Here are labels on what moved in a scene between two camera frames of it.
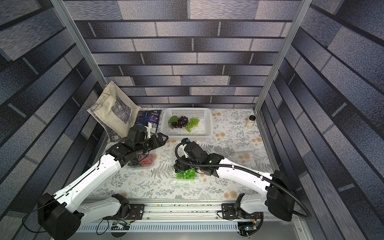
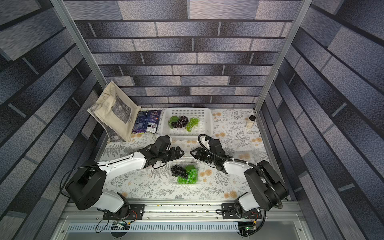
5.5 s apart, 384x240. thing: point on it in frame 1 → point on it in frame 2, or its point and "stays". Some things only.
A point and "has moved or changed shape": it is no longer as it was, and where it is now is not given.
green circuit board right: x=246 y=228 stays
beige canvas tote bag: x=115 y=111 stays
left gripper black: x=160 y=139 → x=175 y=156
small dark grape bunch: x=177 y=166 has moved or changed shape
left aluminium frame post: x=73 y=28 stays
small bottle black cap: x=250 y=122 stays
